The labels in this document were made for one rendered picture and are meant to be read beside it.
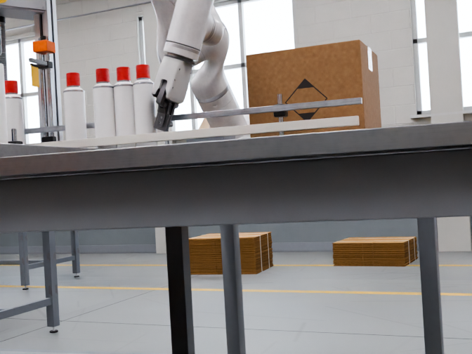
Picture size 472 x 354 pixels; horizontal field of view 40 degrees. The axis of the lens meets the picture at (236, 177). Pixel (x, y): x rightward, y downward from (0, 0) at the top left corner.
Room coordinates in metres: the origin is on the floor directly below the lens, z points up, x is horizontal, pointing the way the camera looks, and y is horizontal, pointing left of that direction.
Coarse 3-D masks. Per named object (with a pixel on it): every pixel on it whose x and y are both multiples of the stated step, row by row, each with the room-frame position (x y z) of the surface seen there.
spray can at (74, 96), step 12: (72, 72) 1.60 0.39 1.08; (72, 84) 1.60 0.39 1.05; (72, 96) 1.59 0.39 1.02; (84, 96) 1.62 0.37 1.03; (72, 108) 1.59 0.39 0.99; (84, 108) 1.61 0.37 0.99; (72, 120) 1.59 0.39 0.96; (84, 120) 1.61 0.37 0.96; (72, 132) 1.59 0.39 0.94; (84, 132) 1.61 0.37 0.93
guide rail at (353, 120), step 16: (224, 128) 1.45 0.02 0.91; (240, 128) 1.44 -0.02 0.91; (256, 128) 1.43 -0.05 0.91; (272, 128) 1.42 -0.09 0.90; (288, 128) 1.40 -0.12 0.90; (304, 128) 1.39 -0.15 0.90; (320, 128) 1.38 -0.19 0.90; (32, 144) 1.60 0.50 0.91; (48, 144) 1.59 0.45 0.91; (64, 144) 1.58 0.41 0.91; (80, 144) 1.56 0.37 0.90; (96, 144) 1.55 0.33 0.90; (112, 144) 1.54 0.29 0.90
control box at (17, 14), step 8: (0, 0) 1.70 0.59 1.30; (8, 0) 1.71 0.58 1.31; (16, 0) 1.73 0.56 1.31; (24, 0) 1.74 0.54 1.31; (32, 0) 1.75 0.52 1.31; (40, 0) 1.77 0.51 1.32; (0, 8) 1.71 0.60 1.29; (8, 8) 1.72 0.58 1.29; (16, 8) 1.73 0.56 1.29; (24, 8) 1.74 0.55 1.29; (32, 8) 1.75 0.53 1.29; (40, 8) 1.77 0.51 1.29; (8, 16) 1.79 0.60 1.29; (16, 16) 1.80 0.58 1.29; (24, 16) 1.80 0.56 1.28; (32, 16) 1.81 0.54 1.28
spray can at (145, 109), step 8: (144, 64) 1.55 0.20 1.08; (136, 72) 1.55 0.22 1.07; (144, 72) 1.55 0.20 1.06; (144, 80) 1.54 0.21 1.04; (136, 88) 1.54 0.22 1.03; (144, 88) 1.54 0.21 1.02; (136, 96) 1.54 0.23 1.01; (144, 96) 1.54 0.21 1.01; (152, 96) 1.55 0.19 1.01; (136, 104) 1.54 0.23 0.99; (144, 104) 1.54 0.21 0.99; (152, 104) 1.55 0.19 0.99; (136, 112) 1.54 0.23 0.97; (144, 112) 1.54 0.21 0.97; (152, 112) 1.55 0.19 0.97; (136, 120) 1.55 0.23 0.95; (144, 120) 1.54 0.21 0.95; (152, 120) 1.55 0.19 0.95; (136, 128) 1.55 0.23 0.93; (144, 128) 1.54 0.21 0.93; (152, 128) 1.54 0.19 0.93; (136, 144) 1.55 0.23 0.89; (144, 144) 1.54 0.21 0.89; (152, 144) 1.54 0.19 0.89
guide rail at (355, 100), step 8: (288, 104) 1.48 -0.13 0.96; (296, 104) 1.48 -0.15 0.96; (304, 104) 1.47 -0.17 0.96; (312, 104) 1.47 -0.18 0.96; (320, 104) 1.46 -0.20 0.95; (328, 104) 1.46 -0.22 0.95; (336, 104) 1.45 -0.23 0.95; (344, 104) 1.44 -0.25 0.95; (352, 104) 1.44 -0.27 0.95; (200, 112) 1.55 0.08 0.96; (208, 112) 1.54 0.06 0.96; (216, 112) 1.54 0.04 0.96; (224, 112) 1.53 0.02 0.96; (232, 112) 1.53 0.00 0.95; (240, 112) 1.52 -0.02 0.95; (248, 112) 1.51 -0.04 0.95; (256, 112) 1.51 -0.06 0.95; (264, 112) 1.51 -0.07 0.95; (176, 120) 1.57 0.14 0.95; (32, 128) 1.69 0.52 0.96; (40, 128) 1.69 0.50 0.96; (48, 128) 1.68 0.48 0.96; (56, 128) 1.67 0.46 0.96; (64, 128) 1.66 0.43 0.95; (88, 128) 1.64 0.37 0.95
